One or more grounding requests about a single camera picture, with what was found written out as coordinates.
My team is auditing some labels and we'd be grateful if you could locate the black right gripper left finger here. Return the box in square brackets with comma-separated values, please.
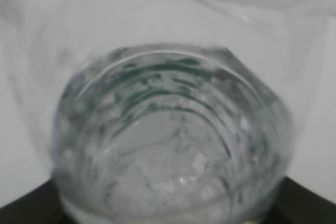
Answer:
[1, 180, 68, 224]

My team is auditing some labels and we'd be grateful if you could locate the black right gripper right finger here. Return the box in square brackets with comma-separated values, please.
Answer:
[270, 178, 335, 224]

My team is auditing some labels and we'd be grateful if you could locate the clear green-label water bottle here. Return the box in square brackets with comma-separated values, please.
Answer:
[1, 0, 324, 223]

